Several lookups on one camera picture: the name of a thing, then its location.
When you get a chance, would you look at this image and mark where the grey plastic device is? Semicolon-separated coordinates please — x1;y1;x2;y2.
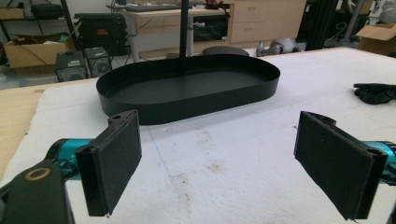
256;37;302;58

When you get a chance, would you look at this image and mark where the open cardboard box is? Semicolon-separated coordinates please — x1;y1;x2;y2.
355;22;396;57
3;31;78;70

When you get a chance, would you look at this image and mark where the white felt mat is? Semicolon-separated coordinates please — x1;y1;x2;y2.
0;47;396;224

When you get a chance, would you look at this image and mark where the black oval metal tray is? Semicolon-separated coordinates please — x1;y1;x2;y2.
95;53;281;126

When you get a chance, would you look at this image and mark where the grey metal stand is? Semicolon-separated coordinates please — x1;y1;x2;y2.
341;0;366;44

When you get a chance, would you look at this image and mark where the large black equipment case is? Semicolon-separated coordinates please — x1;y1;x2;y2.
74;12;128;58

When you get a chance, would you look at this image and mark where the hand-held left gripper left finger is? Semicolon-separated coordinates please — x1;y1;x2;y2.
46;109;143;217

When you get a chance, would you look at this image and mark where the black electronics box with fan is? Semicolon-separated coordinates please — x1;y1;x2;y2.
83;46;113;78

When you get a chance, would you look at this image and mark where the black upright pole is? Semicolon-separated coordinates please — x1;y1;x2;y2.
178;0;191;77

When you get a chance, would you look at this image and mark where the black bag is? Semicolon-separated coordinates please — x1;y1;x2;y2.
30;3;65;20

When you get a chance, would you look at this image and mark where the black keyboard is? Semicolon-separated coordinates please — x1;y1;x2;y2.
106;3;185;13

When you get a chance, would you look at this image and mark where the white desk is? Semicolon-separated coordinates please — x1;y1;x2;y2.
121;7;232;63

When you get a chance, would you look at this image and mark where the small flat cardboard box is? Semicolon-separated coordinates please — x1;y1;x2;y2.
0;7;26;21

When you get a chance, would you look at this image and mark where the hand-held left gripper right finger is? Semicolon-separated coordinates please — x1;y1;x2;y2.
293;110;396;220

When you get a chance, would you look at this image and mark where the dark cloth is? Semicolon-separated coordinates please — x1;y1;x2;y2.
352;82;396;105

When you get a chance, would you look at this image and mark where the black round stool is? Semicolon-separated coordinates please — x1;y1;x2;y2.
201;46;250;57

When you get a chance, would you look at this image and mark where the light wooden drawer cabinet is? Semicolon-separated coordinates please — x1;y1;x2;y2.
228;0;308;45

